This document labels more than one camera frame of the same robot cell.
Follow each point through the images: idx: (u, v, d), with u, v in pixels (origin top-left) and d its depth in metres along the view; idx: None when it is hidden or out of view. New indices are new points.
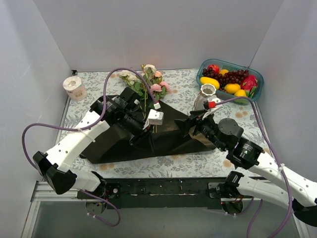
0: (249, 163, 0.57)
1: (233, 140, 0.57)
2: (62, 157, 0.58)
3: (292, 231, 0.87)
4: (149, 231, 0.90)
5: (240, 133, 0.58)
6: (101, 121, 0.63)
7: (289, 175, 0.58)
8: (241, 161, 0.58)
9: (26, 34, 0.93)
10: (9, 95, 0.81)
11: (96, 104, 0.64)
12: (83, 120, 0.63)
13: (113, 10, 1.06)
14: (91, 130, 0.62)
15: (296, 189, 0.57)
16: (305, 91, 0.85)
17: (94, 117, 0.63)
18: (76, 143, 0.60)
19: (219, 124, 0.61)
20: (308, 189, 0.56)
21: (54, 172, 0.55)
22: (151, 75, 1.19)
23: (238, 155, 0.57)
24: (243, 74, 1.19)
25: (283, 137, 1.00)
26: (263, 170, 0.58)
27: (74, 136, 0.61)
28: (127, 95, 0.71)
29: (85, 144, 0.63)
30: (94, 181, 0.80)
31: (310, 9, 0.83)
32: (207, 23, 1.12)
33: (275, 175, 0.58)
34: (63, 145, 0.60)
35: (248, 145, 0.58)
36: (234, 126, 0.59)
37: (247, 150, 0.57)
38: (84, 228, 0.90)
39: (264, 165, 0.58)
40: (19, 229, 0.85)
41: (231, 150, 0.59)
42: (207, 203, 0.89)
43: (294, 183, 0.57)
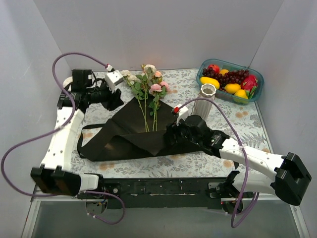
0: (217, 149, 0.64)
1: (198, 132, 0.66)
2: (62, 157, 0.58)
3: (293, 231, 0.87)
4: (148, 231, 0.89)
5: (202, 124, 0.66)
6: (76, 111, 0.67)
7: (251, 152, 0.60)
8: (211, 150, 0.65)
9: (26, 33, 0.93)
10: (9, 94, 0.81)
11: (63, 101, 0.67)
12: (58, 118, 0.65)
13: (113, 10, 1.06)
14: (72, 122, 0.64)
15: (258, 163, 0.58)
16: (305, 91, 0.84)
17: (68, 111, 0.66)
18: (66, 139, 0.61)
19: (186, 120, 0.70)
20: (268, 160, 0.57)
21: (62, 172, 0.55)
22: (151, 75, 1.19)
23: (209, 145, 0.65)
24: (243, 74, 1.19)
25: (283, 137, 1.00)
26: (228, 152, 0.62)
27: (59, 136, 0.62)
28: (80, 79, 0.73)
29: (73, 139, 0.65)
30: (92, 177, 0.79)
31: (310, 9, 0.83)
32: (208, 22, 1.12)
33: (237, 154, 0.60)
34: (54, 148, 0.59)
35: (218, 135, 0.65)
36: (196, 120, 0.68)
37: (215, 139, 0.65)
38: (84, 228, 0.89)
39: (228, 147, 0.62)
40: (19, 229, 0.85)
41: (201, 142, 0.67)
42: (206, 203, 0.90)
43: (255, 158, 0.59)
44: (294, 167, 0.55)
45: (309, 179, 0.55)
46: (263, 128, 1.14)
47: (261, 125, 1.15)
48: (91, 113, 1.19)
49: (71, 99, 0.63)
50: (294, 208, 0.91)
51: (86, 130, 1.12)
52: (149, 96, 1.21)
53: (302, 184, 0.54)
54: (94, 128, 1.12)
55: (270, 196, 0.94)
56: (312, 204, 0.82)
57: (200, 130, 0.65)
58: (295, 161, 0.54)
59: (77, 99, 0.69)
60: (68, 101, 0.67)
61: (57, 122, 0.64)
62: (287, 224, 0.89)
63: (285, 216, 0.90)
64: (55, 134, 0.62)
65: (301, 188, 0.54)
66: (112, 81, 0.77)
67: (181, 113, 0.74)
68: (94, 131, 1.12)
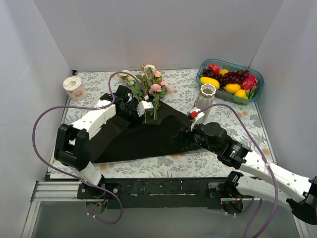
0: (237, 161, 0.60)
1: (218, 142, 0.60)
2: (88, 126, 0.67)
3: (292, 231, 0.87)
4: (149, 231, 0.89)
5: (223, 134, 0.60)
6: (113, 105, 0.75)
7: (277, 171, 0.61)
8: (231, 161, 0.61)
9: (26, 34, 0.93)
10: (9, 95, 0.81)
11: (104, 97, 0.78)
12: (97, 104, 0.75)
13: (113, 10, 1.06)
14: (107, 109, 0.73)
15: (284, 184, 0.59)
16: (305, 91, 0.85)
17: (106, 102, 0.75)
18: (98, 116, 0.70)
19: (205, 128, 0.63)
20: (295, 183, 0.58)
21: (83, 134, 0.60)
22: (151, 75, 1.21)
23: (228, 155, 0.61)
24: (243, 74, 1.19)
25: (283, 137, 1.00)
26: (251, 168, 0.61)
27: (93, 112, 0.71)
28: (123, 90, 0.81)
29: (100, 122, 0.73)
30: (96, 173, 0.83)
31: (310, 9, 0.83)
32: (207, 23, 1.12)
33: (262, 171, 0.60)
34: (86, 118, 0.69)
35: (237, 145, 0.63)
36: (216, 128, 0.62)
37: (236, 150, 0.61)
38: (84, 228, 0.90)
39: (251, 162, 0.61)
40: (19, 229, 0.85)
41: (220, 152, 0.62)
42: (206, 202, 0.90)
43: (281, 178, 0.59)
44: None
45: None
46: (263, 128, 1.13)
47: (261, 125, 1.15)
48: None
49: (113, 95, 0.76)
50: None
51: None
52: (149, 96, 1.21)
53: None
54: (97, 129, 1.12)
55: None
56: None
57: (221, 141, 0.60)
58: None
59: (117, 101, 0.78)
60: (109, 97, 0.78)
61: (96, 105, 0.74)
62: (287, 224, 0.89)
63: (285, 217, 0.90)
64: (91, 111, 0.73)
65: None
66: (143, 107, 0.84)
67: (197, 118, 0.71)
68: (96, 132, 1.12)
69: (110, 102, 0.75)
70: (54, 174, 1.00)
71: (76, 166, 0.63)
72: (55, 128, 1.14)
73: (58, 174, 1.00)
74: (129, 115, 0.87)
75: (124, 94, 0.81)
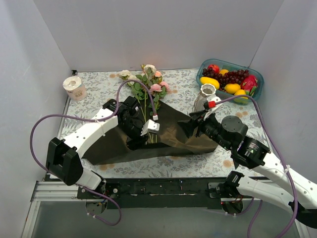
0: (254, 161, 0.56)
1: (237, 138, 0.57)
2: (80, 144, 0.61)
3: (293, 231, 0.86)
4: (148, 231, 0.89)
5: (244, 130, 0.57)
6: (115, 116, 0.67)
7: (294, 178, 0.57)
8: (246, 160, 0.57)
9: (26, 33, 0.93)
10: (9, 94, 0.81)
11: (108, 104, 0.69)
12: (97, 113, 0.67)
13: (113, 10, 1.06)
14: (106, 122, 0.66)
15: (300, 192, 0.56)
16: (305, 91, 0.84)
17: (108, 113, 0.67)
18: (93, 131, 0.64)
19: (223, 122, 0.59)
20: (312, 192, 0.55)
21: (73, 152, 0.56)
22: (151, 75, 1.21)
23: (243, 153, 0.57)
24: (243, 74, 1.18)
25: (283, 137, 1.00)
26: (268, 171, 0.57)
27: (89, 126, 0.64)
28: (131, 101, 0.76)
29: (97, 135, 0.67)
30: (95, 178, 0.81)
31: (310, 9, 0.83)
32: (207, 22, 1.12)
33: (279, 176, 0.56)
34: (81, 132, 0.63)
35: (254, 144, 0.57)
36: (237, 123, 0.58)
37: (253, 149, 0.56)
38: (84, 228, 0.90)
39: (270, 165, 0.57)
40: (19, 229, 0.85)
41: (236, 149, 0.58)
42: (206, 202, 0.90)
43: (299, 185, 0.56)
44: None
45: None
46: None
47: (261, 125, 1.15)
48: (91, 113, 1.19)
49: (117, 106, 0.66)
50: None
51: None
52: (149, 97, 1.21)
53: None
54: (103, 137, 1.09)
55: None
56: None
57: (240, 138, 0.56)
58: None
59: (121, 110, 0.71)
60: (111, 107, 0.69)
61: (95, 115, 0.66)
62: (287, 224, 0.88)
63: (285, 217, 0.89)
64: (88, 122, 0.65)
65: None
66: (147, 126, 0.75)
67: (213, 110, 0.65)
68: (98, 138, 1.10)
69: (112, 113, 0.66)
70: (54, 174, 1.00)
71: (66, 182, 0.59)
72: (55, 127, 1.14)
73: None
74: (131, 130, 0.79)
75: (131, 106, 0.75)
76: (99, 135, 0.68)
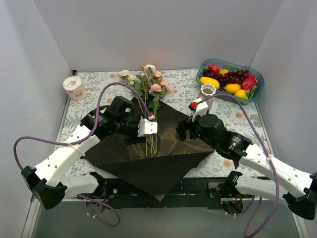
0: (237, 154, 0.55)
1: (215, 133, 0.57)
2: (51, 173, 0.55)
3: (292, 231, 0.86)
4: (148, 230, 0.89)
5: (219, 125, 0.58)
6: (92, 136, 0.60)
7: (278, 166, 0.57)
8: (230, 153, 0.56)
9: (26, 34, 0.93)
10: (9, 95, 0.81)
11: (87, 119, 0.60)
12: (73, 133, 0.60)
13: (113, 10, 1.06)
14: (81, 144, 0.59)
15: (285, 179, 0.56)
16: (305, 91, 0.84)
17: (84, 132, 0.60)
18: (66, 157, 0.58)
19: (200, 120, 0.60)
20: (296, 179, 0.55)
21: (42, 187, 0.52)
22: (151, 75, 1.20)
23: (227, 148, 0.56)
24: (243, 74, 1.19)
25: (283, 137, 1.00)
26: (251, 162, 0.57)
27: (64, 150, 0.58)
28: (119, 105, 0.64)
29: (76, 157, 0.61)
30: (91, 184, 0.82)
31: (310, 9, 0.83)
32: (207, 23, 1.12)
33: (263, 166, 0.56)
34: (53, 159, 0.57)
35: (237, 137, 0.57)
36: (213, 119, 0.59)
37: (236, 143, 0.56)
38: (84, 228, 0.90)
39: (252, 155, 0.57)
40: (19, 228, 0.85)
41: (218, 145, 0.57)
42: (206, 202, 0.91)
43: (283, 173, 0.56)
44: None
45: None
46: (263, 128, 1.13)
47: (261, 125, 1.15)
48: None
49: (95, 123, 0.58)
50: None
51: None
52: (149, 96, 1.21)
53: None
54: None
55: None
56: None
57: (218, 132, 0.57)
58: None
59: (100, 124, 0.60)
60: (89, 123, 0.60)
61: (69, 137, 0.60)
62: (287, 224, 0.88)
63: (285, 216, 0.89)
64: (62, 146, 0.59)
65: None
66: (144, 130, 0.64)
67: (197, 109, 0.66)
68: None
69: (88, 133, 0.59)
70: None
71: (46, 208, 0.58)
72: (55, 127, 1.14)
73: None
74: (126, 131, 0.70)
75: (119, 110, 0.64)
76: (77, 157, 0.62)
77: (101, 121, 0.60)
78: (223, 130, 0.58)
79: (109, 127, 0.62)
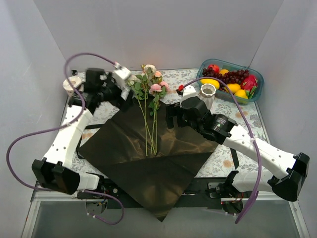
0: (221, 135, 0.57)
1: (197, 115, 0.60)
2: (64, 155, 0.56)
3: (292, 231, 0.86)
4: (148, 231, 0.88)
5: (201, 106, 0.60)
6: (85, 111, 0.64)
7: (262, 147, 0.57)
8: (214, 135, 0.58)
9: (26, 33, 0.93)
10: (9, 95, 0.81)
11: (73, 100, 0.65)
12: (67, 115, 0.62)
13: (113, 10, 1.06)
14: (79, 121, 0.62)
15: (269, 160, 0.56)
16: (305, 91, 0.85)
17: (77, 110, 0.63)
18: (71, 136, 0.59)
19: (183, 103, 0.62)
20: (280, 159, 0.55)
21: (60, 167, 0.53)
22: (151, 75, 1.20)
23: (211, 129, 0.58)
24: (243, 74, 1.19)
25: (283, 137, 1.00)
26: (236, 143, 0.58)
27: (65, 131, 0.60)
28: (92, 76, 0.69)
29: (79, 136, 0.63)
30: (93, 178, 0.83)
31: (310, 9, 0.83)
32: (207, 23, 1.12)
33: (247, 147, 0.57)
34: (59, 143, 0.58)
35: (222, 119, 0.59)
36: (194, 101, 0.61)
37: (221, 124, 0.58)
38: (84, 227, 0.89)
39: (236, 136, 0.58)
40: (19, 228, 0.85)
41: (202, 127, 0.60)
42: (206, 202, 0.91)
43: (266, 154, 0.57)
44: (299, 166, 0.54)
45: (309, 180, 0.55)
46: (263, 128, 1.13)
47: (261, 125, 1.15)
48: None
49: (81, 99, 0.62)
50: (294, 208, 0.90)
51: (86, 130, 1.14)
52: (149, 96, 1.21)
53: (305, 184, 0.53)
54: (94, 127, 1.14)
55: (269, 196, 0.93)
56: (311, 205, 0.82)
57: (200, 113, 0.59)
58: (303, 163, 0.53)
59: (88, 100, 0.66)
60: (77, 102, 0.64)
61: (65, 119, 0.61)
62: (287, 224, 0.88)
63: (285, 216, 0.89)
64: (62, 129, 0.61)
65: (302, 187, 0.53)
66: None
67: (184, 92, 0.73)
68: (94, 132, 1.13)
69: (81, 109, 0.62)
70: None
71: (67, 192, 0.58)
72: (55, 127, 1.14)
73: None
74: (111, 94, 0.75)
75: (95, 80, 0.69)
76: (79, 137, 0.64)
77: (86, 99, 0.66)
78: (206, 112, 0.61)
79: (96, 99, 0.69)
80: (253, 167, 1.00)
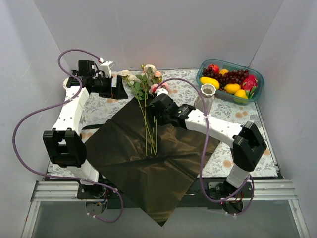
0: (183, 120, 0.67)
1: (163, 106, 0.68)
2: (72, 122, 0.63)
3: (292, 231, 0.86)
4: (148, 231, 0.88)
5: (165, 98, 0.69)
6: (83, 89, 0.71)
7: (215, 123, 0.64)
8: (178, 121, 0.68)
9: (26, 34, 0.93)
10: (9, 95, 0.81)
11: (71, 83, 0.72)
12: (67, 94, 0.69)
13: (113, 10, 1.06)
14: (80, 97, 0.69)
15: (219, 132, 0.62)
16: (305, 91, 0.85)
17: (76, 89, 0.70)
18: (75, 108, 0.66)
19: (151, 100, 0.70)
20: (229, 129, 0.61)
21: (70, 132, 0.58)
22: (151, 75, 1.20)
23: (175, 116, 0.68)
24: (243, 74, 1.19)
25: (283, 137, 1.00)
26: (192, 123, 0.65)
27: (69, 105, 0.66)
28: (84, 65, 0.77)
29: (80, 111, 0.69)
30: (94, 170, 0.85)
31: (310, 9, 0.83)
32: (207, 23, 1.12)
33: (201, 124, 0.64)
34: (65, 115, 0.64)
35: (184, 107, 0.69)
36: (159, 95, 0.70)
37: (182, 111, 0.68)
38: (83, 227, 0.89)
39: (193, 118, 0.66)
40: (19, 228, 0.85)
41: (168, 116, 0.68)
42: (207, 202, 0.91)
43: (216, 127, 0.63)
44: (250, 134, 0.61)
45: (264, 147, 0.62)
46: (263, 128, 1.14)
47: (261, 125, 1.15)
48: (91, 113, 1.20)
49: (79, 79, 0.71)
50: (294, 208, 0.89)
51: (86, 130, 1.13)
52: (148, 97, 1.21)
53: (258, 150, 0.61)
54: (94, 127, 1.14)
55: (271, 195, 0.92)
56: (311, 205, 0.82)
57: (164, 104, 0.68)
58: (252, 130, 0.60)
59: (84, 81, 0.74)
60: (75, 82, 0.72)
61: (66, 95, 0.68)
62: (287, 224, 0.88)
63: (284, 216, 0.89)
64: (65, 104, 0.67)
65: (257, 153, 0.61)
66: (107, 65, 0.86)
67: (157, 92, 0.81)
68: (93, 131, 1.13)
69: (79, 87, 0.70)
70: (54, 174, 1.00)
71: (77, 160, 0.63)
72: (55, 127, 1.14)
73: (58, 174, 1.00)
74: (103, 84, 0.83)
75: (88, 68, 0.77)
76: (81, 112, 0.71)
77: (82, 80, 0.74)
78: (171, 103, 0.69)
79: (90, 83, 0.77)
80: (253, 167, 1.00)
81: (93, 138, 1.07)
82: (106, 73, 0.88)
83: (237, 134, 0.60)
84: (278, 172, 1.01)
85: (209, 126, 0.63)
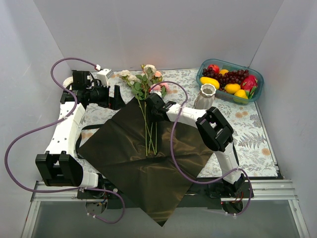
0: (165, 113, 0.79)
1: (152, 102, 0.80)
2: (66, 144, 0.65)
3: (292, 231, 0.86)
4: (148, 231, 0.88)
5: (154, 96, 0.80)
6: (78, 105, 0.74)
7: (185, 109, 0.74)
8: (162, 115, 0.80)
9: (26, 34, 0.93)
10: (9, 95, 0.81)
11: (65, 97, 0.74)
12: (62, 110, 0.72)
13: (113, 10, 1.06)
14: (75, 114, 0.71)
15: (188, 117, 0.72)
16: (305, 91, 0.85)
17: (71, 105, 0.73)
18: (70, 128, 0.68)
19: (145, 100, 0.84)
20: (196, 114, 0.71)
21: (65, 156, 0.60)
22: (151, 75, 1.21)
23: (160, 111, 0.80)
24: (243, 74, 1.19)
25: (283, 137, 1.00)
26: (172, 113, 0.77)
27: (63, 125, 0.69)
28: (79, 78, 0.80)
29: (76, 128, 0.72)
30: (93, 175, 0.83)
31: (310, 9, 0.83)
32: (207, 23, 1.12)
33: (175, 113, 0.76)
34: (59, 136, 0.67)
35: (169, 103, 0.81)
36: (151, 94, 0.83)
37: (166, 106, 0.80)
38: (83, 228, 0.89)
39: (172, 108, 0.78)
40: (19, 228, 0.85)
41: (156, 110, 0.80)
42: (207, 202, 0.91)
43: (186, 112, 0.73)
44: (214, 118, 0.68)
45: (230, 130, 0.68)
46: (263, 128, 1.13)
47: (261, 125, 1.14)
48: (91, 113, 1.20)
49: (73, 94, 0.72)
50: (294, 208, 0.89)
51: (86, 130, 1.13)
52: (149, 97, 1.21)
53: (224, 132, 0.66)
54: (94, 127, 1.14)
55: (271, 195, 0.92)
56: (311, 204, 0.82)
57: (153, 101, 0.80)
58: (215, 113, 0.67)
59: (79, 95, 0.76)
60: (70, 97, 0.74)
61: (61, 114, 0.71)
62: (287, 224, 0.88)
63: (285, 216, 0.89)
64: (59, 123, 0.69)
65: (223, 135, 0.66)
66: (104, 74, 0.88)
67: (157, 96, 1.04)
68: (93, 131, 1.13)
69: (74, 103, 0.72)
70: None
71: (72, 182, 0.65)
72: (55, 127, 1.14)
73: None
74: (97, 96, 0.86)
75: (82, 81, 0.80)
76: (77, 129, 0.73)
77: (78, 94, 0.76)
78: (158, 100, 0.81)
79: (86, 95, 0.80)
80: (253, 167, 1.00)
81: (93, 139, 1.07)
82: (104, 82, 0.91)
83: (200, 116, 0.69)
84: (278, 172, 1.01)
85: (181, 112, 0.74)
